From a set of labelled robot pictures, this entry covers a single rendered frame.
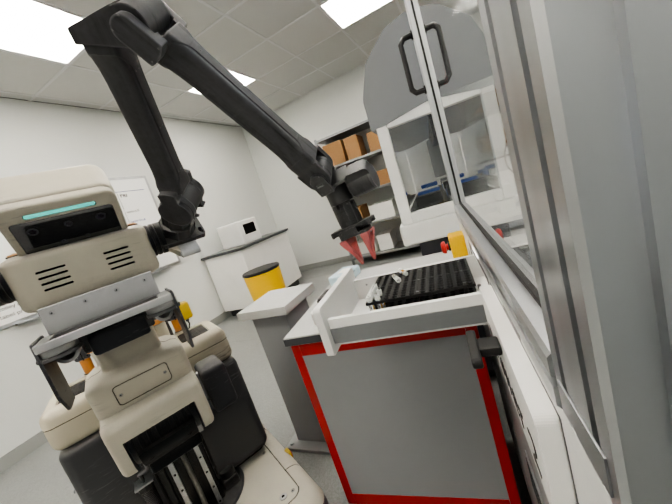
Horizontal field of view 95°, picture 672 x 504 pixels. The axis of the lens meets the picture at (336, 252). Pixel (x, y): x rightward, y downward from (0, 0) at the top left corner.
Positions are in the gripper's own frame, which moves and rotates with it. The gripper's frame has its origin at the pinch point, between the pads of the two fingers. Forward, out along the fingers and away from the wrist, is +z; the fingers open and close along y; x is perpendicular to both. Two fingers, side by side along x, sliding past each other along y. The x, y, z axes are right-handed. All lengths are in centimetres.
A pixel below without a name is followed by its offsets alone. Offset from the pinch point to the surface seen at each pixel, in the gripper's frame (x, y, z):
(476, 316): -14.0, 19.3, 14.5
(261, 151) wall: 428, -250, -167
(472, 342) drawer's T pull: -32.5, 19.5, 8.6
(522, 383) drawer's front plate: -42.7, 23.6, 7.6
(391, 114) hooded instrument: 78, 10, -42
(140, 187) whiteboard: 197, -287, -135
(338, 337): -15.5, -7.9, 10.8
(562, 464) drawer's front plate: -47, 24, 12
